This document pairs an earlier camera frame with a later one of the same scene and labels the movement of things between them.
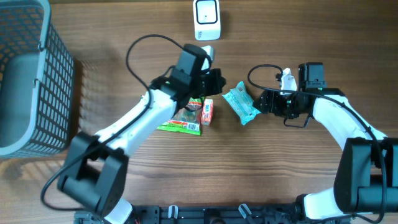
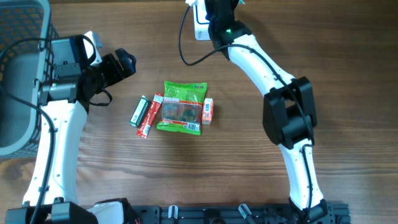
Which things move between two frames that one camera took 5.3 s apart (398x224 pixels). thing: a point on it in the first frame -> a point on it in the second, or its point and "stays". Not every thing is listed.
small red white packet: x=207 y=115 stays
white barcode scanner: x=207 y=23 stays
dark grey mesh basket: x=37 y=81 stays
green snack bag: x=187 y=119 stays
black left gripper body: x=208 y=84 -> x=104 y=73
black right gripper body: x=286 y=106 -> x=233 y=4
